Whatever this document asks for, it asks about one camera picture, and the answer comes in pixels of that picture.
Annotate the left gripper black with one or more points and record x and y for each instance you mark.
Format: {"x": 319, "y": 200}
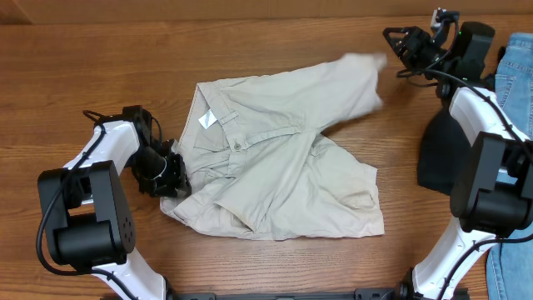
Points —
{"x": 177, "y": 177}

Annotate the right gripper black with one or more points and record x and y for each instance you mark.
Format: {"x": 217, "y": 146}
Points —
{"x": 410, "y": 42}

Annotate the beige shorts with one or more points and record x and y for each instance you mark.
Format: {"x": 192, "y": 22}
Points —
{"x": 260, "y": 166}

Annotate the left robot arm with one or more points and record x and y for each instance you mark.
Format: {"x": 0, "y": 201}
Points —
{"x": 87, "y": 226}

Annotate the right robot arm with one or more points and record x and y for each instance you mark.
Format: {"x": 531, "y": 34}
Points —
{"x": 492, "y": 197}

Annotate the dark navy shirt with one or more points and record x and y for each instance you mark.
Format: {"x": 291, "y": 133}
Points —
{"x": 444, "y": 149}

